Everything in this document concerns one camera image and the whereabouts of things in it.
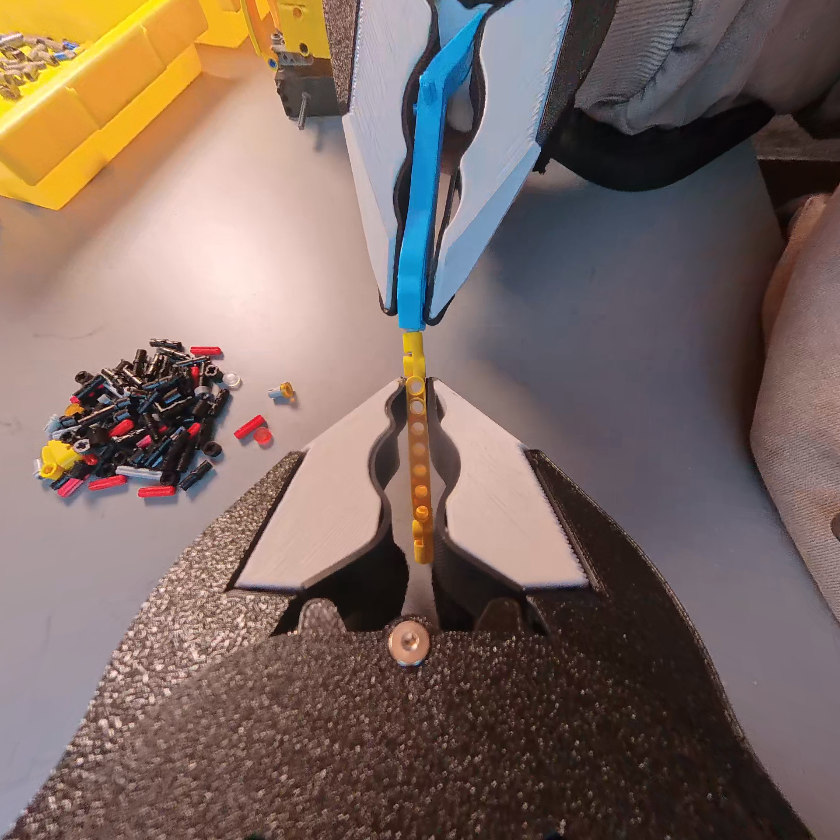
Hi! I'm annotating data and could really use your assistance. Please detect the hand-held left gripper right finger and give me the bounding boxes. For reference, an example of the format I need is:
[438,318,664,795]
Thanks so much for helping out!
[430,379,589,630]

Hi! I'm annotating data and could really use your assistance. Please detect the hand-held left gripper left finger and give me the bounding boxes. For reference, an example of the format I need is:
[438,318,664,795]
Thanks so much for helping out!
[231,379,404,632]

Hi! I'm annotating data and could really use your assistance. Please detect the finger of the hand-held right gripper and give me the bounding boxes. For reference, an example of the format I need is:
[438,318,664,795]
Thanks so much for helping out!
[341,0,442,317]
[425,0,573,326]

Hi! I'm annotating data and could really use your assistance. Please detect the blue brick separator tool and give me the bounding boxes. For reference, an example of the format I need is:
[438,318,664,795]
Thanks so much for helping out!
[395,5,493,330]

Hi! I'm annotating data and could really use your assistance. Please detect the yellow brick robot model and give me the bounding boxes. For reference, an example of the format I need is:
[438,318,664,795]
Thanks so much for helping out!
[239,0,342,132]

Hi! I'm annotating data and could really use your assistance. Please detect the yellow perforated brick beam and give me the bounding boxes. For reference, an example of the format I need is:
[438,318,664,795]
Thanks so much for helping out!
[402,331,435,565]

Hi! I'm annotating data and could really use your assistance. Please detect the person's right forearm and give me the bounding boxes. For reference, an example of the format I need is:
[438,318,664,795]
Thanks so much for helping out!
[574,0,840,139]

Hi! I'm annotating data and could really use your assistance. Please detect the grey desk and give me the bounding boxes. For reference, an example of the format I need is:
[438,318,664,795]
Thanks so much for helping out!
[0,46,840,834]

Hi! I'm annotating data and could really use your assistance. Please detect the yellow plastic parts bin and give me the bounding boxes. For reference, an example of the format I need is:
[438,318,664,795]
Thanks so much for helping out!
[0,0,210,212]
[193,0,253,50]

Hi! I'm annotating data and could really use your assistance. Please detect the pile of small connector pins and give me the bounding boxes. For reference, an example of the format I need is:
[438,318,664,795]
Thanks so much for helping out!
[31,336,232,500]

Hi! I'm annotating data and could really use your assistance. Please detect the scattered blue grey brick pieces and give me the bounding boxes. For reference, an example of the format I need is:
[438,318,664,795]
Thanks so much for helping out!
[0,31,84,101]

